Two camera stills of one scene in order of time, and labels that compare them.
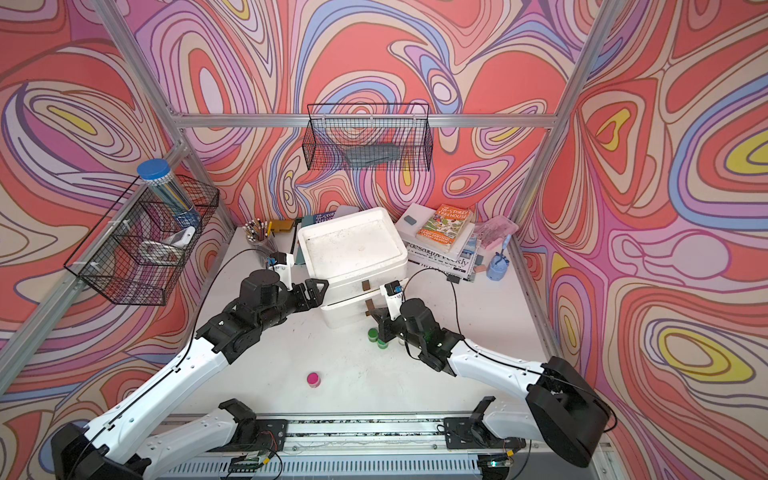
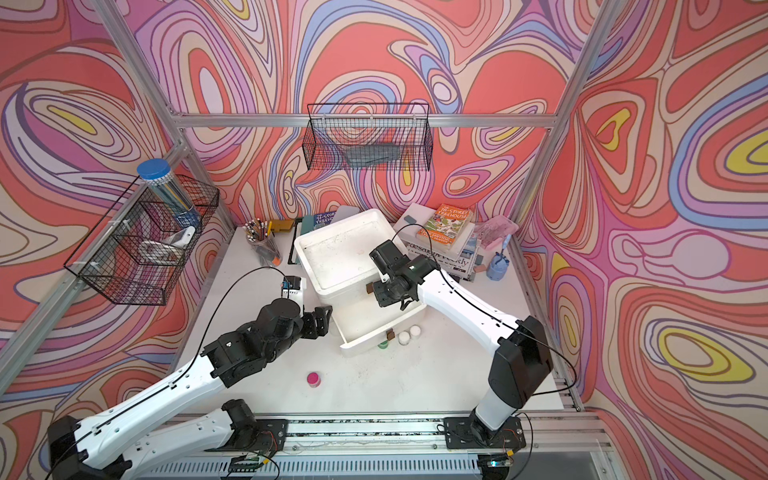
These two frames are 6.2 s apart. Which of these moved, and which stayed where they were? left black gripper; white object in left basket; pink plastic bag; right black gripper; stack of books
Moved: right black gripper; left black gripper
Stayed: white object in left basket; stack of books; pink plastic bag
